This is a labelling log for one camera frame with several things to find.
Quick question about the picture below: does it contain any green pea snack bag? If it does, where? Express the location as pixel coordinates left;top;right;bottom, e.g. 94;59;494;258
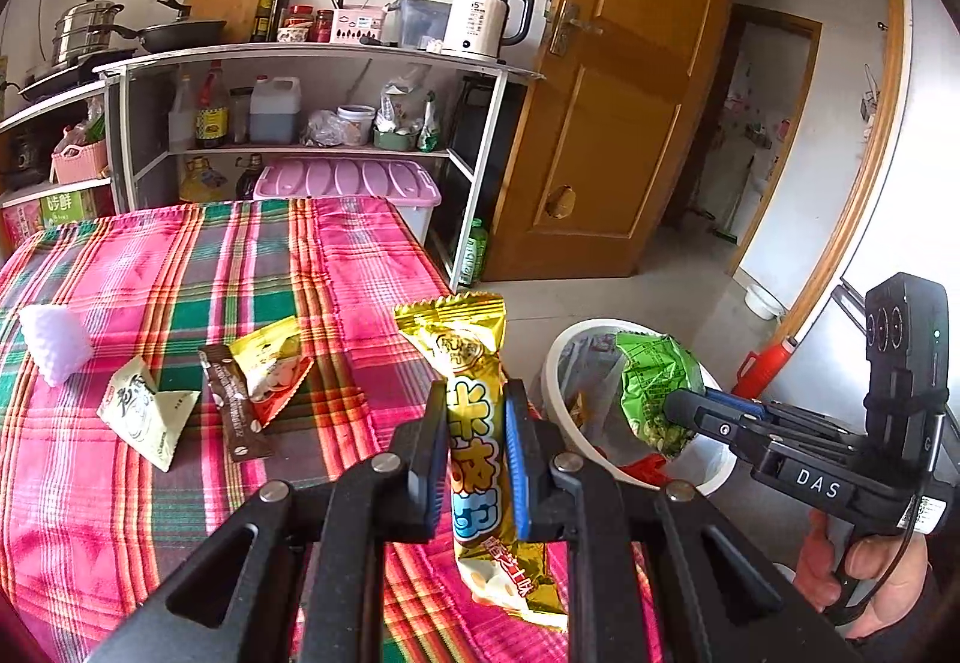
615;331;704;460

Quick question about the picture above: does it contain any gold yellow snack bag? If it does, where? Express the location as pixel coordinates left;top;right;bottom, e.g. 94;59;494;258
394;292;566;631

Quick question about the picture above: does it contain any red plastic bag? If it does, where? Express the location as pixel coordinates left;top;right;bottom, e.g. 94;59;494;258
620;452;670;487

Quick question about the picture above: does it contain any white trash bin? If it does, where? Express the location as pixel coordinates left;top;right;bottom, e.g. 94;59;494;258
537;319;736;496

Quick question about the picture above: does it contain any person's right hand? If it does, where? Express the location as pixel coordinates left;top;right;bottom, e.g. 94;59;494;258
794;509;928;638

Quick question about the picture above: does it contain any red bottle on floor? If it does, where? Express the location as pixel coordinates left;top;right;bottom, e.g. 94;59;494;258
732;337;797;400

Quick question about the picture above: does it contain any orange yellow snack packet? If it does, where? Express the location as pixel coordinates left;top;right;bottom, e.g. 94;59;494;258
228;315;314;427

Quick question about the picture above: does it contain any brown stick sachet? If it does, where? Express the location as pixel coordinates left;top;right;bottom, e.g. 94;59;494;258
199;344;274;463

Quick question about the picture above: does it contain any green plastic bottle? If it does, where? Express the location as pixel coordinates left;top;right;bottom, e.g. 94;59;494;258
459;218;488;287

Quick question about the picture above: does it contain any pink lid storage box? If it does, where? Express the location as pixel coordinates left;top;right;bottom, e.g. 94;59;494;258
254;156;441;244

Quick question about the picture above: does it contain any white green snack packet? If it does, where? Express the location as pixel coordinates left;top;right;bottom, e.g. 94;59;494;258
96;358;200;471

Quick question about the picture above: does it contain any plaid pink green tablecloth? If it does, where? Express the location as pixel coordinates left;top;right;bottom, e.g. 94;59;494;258
0;196;666;663

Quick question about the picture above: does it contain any white metal shelf unit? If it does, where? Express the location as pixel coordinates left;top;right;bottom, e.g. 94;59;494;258
2;42;527;283

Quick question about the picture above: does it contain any white oil jug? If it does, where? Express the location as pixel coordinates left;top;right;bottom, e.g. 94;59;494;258
249;75;301;145

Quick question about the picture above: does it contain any white crumpled tissue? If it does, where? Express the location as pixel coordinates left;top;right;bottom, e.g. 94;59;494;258
20;305;93;387

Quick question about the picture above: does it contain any soy sauce bottle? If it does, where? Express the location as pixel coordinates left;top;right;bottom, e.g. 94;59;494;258
195;60;229;149

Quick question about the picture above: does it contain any clear plastic container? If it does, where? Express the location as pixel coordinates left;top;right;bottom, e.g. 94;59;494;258
382;0;452;52

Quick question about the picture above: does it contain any pink utensil holder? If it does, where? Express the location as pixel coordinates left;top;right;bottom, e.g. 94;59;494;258
331;7;386;44

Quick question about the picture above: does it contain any white electric kettle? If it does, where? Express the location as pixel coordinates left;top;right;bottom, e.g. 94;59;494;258
441;0;535;62

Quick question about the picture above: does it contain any wooden door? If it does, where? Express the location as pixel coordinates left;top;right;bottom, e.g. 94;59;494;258
485;0;732;281

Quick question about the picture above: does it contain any pink woven basket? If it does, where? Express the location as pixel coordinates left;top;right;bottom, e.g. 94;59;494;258
52;140;107;185

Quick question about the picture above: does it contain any dark oil bottle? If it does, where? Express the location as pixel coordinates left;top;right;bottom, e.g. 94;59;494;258
267;0;290;42

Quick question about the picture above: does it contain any black frying pan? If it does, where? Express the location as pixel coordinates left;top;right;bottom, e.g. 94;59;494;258
98;0;226;53

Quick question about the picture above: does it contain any black induction cooker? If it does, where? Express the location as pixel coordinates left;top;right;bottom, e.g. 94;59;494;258
20;49;135;104

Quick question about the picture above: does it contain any stainless steel steamer pot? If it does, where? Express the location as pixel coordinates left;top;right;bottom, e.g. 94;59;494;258
50;0;125;68

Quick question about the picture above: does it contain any black camera box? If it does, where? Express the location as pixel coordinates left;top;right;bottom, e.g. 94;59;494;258
864;273;950;473

